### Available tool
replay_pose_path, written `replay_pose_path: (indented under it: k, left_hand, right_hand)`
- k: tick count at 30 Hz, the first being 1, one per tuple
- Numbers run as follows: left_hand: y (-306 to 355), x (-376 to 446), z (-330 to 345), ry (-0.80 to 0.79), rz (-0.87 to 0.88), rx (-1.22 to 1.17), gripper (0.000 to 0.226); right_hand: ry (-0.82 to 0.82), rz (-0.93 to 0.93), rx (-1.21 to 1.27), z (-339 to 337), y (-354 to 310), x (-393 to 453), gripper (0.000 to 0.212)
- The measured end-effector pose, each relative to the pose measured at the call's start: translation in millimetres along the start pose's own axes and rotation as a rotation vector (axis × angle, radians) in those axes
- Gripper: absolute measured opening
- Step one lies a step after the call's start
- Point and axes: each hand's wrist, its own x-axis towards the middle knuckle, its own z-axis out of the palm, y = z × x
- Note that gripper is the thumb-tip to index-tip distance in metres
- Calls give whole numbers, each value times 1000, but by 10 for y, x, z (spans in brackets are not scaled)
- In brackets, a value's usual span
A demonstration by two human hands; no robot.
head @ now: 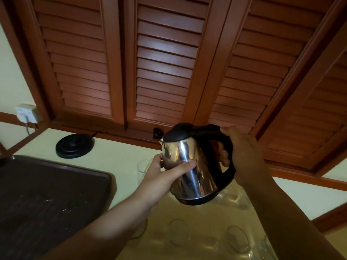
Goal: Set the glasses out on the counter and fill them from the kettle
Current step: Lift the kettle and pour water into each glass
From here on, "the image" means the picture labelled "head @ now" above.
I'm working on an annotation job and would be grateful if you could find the person's right hand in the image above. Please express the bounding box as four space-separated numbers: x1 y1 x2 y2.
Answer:
217 126 275 189

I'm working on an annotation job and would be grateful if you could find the person's left hand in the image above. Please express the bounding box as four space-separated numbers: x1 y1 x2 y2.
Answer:
134 153 197 212

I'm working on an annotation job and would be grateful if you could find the stainless steel electric kettle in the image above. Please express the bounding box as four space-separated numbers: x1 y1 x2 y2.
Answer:
158 123 236 206

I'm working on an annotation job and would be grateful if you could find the person's right forearm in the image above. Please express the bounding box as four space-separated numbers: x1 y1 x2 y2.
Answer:
243 176 345 260

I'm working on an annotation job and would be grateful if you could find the person's left forearm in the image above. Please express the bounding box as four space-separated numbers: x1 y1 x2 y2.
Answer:
41 191 159 260

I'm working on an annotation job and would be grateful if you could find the clear drinking glass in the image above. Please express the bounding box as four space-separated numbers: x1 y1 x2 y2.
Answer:
168 219 191 247
137 159 155 187
251 235 278 260
226 225 250 254

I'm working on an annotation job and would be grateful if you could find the clear glass pitcher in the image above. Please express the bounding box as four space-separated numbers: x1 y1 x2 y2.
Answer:
213 180 253 211

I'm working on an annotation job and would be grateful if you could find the brown louvred wooden shutter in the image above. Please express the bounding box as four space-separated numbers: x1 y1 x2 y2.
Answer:
193 0 347 138
251 23 347 177
12 0 126 131
123 0 234 136

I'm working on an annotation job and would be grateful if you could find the black round kettle base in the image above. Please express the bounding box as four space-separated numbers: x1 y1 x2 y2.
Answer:
55 134 95 159

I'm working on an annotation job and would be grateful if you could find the dark rectangular tray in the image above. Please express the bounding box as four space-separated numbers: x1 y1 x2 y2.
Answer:
0 155 113 260

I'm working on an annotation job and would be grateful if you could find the white wall socket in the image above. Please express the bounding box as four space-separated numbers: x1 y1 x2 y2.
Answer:
15 104 38 124

